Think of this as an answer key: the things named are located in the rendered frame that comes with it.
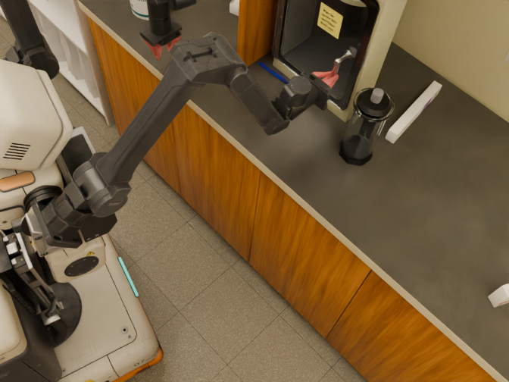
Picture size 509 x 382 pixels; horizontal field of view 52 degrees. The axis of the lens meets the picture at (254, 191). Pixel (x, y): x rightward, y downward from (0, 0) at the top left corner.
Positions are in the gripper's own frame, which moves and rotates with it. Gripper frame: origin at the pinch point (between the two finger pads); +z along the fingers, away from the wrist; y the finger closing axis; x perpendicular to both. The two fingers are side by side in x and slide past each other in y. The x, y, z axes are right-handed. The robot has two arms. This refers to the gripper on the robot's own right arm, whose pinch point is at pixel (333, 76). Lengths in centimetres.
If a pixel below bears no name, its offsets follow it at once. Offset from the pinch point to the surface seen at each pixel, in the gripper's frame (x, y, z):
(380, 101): -3.5, -15.9, -0.5
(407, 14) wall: 9, 7, 49
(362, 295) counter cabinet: 48, -43, -21
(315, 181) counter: 20.8, -13.4, -17.0
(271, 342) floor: 115, -25, -33
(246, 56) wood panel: 15.3, 31.8, -1.5
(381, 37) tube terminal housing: -12.2, -5.3, 9.3
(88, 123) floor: 115, 120, -22
